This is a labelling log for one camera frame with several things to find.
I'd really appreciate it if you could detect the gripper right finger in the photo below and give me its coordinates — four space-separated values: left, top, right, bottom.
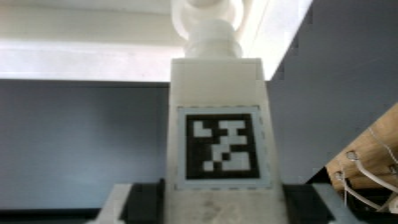
282 184 362 224

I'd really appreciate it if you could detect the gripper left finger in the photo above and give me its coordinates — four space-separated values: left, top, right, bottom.
87 181 165 224

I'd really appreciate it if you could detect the white leg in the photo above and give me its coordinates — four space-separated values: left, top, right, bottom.
162 0 293 224

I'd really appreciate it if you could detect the white front fence wall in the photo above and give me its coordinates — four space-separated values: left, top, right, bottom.
0 0 314 82

